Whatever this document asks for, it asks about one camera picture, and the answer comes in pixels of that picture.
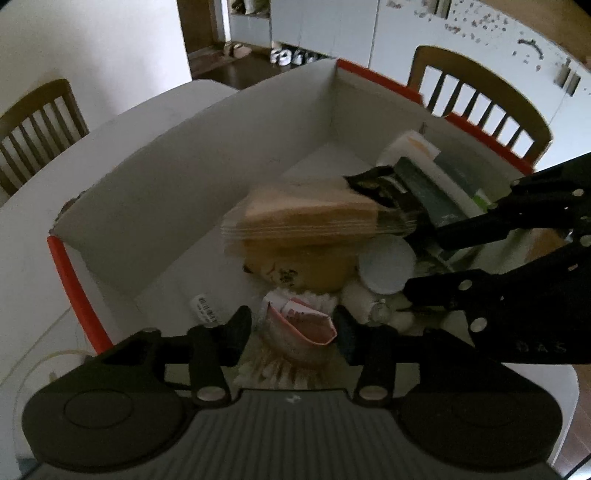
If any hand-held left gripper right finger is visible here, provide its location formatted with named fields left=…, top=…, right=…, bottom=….
left=333, top=305, right=490, bottom=408

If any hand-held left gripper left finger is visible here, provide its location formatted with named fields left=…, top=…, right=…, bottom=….
left=99, top=305, right=254, bottom=408

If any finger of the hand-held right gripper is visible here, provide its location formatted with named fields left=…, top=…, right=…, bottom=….
left=403, top=240, right=591, bottom=334
left=406, top=154, right=591, bottom=252

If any pink pouch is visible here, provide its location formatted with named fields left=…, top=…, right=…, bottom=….
left=261, top=295, right=338, bottom=365

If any dark green packet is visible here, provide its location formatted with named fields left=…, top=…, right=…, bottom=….
left=394, top=157, right=481, bottom=227

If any cotton swab bag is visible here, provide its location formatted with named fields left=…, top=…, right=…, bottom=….
left=233, top=288, right=352, bottom=393

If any grey tape roll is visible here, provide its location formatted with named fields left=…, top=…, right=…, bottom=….
left=359, top=236, right=416, bottom=294

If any round bread bun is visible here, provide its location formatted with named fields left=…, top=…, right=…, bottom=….
left=242, top=240, right=358, bottom=291

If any dark patterned snack packet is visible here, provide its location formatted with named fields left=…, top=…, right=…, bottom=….
left=342, top=166, right=419, bottom=217

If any sliced bread packet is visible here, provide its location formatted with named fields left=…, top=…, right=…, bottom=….
left=221, top=180, right=416, bottom=254

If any red cardboard box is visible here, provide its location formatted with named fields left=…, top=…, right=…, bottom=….
left=46, top=58, right=539, bottom=356

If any wooden slat-back chair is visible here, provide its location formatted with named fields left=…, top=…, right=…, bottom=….
left=406, top=45, right=553, bottom=162
left=0, top=78, right=90, bottom=197

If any row of shoes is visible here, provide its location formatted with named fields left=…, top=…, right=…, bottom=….
left=269, top=46, right=324, bottom=66

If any dark wooden door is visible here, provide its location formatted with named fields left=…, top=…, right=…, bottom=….
left=178, top=0, right=232, bottom=61

